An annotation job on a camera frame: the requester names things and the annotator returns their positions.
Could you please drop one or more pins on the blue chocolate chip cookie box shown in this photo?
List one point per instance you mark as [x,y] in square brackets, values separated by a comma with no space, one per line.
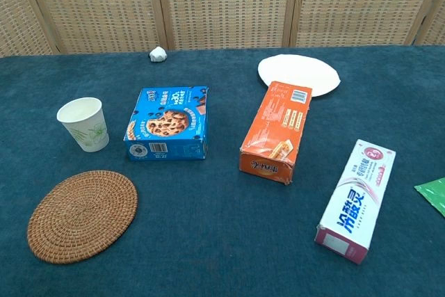
[170,123]

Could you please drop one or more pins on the crumpled white paper ball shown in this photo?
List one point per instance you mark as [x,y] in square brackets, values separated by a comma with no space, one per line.
[158,54]

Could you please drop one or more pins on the woven rattan folding screen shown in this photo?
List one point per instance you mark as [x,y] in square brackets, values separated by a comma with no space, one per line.
[222,5]

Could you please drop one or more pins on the orange biscuit box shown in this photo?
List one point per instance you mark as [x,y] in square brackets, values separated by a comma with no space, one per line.
[274,130]

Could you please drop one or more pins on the green plastic packet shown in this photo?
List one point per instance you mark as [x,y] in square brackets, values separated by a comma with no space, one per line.
[434,194]

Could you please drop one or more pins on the white pink toothpaste box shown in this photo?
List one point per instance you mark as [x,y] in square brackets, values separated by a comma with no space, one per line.
[358,203]

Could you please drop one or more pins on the white round paper plate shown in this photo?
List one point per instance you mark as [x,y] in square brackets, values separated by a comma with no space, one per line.
[299,71]

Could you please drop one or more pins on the white paper cup green print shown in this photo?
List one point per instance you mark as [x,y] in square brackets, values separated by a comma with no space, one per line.
[83,119]

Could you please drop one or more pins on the round brown woven coaster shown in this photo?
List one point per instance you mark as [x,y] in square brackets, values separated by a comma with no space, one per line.
[82,216]

